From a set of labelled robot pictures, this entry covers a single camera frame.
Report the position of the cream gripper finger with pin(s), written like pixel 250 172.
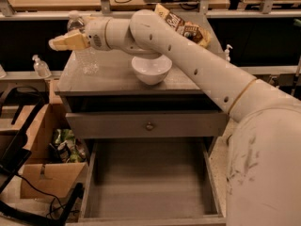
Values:
pixel 73 40

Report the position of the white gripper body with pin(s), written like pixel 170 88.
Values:
pixel 95 33

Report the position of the clear plastic water bottle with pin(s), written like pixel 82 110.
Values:
pixel 85 58

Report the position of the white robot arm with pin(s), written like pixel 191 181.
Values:
pixel 264 166

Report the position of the clear sanitizer pump bottle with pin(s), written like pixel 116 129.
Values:
pixel 41 67

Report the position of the grey wooden drawer cabinet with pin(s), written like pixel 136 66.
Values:
pixel 116 89

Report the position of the grey middle drawer front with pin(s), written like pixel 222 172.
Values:
pixel 132 125

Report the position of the round brass drawer knob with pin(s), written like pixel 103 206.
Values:
pixel 149 126

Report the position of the small white pump bottle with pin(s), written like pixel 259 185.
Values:
pixel 227 52

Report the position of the open grey bottom drawer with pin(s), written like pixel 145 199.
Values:
pixel 150 182

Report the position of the white ceramic bowl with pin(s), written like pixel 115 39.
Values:
pixel 151 71

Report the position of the yellow brown chip bag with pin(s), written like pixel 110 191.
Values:
pixel 193 32

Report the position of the green snack bags in box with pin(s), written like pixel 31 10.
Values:
pixel 65 147

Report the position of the brown cardboard box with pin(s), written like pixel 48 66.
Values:
pixel 52 178

